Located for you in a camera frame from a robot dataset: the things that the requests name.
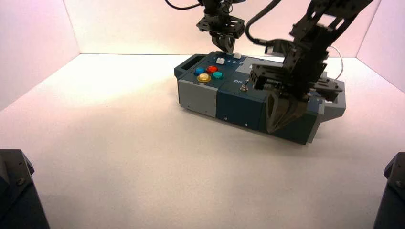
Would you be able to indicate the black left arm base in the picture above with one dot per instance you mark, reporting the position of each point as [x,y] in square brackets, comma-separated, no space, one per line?
[15,196]

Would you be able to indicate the yellow round push button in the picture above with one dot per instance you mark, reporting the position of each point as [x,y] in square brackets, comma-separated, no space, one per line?
[204,77]

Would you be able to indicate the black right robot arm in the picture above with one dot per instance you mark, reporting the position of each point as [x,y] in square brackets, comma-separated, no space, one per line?
[332,12]

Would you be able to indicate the green round push button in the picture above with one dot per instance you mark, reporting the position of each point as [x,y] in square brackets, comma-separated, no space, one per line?
[217,75]

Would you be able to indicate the red round push button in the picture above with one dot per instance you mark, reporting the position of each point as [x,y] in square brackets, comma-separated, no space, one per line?
[212,69]

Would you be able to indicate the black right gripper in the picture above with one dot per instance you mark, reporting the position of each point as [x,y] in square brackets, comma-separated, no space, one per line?
[305,63]

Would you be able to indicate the metal toggle switch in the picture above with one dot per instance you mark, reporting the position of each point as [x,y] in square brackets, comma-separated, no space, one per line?
[243,87]

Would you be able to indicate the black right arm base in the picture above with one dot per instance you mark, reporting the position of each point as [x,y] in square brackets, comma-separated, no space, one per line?
[392,199]

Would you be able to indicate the white slider knob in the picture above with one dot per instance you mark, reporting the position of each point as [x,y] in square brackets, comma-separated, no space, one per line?
[220,61]
[237,56]

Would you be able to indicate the dark teal modular task box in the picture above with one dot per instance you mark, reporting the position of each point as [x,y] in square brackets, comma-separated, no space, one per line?
[237,106]

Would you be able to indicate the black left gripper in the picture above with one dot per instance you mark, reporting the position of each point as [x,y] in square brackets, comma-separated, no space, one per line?
[223,27]

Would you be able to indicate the blue round push button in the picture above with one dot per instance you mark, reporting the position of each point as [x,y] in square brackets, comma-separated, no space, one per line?
[199,70]

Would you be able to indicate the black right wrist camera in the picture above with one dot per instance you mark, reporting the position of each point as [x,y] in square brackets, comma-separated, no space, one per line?
[275,47]

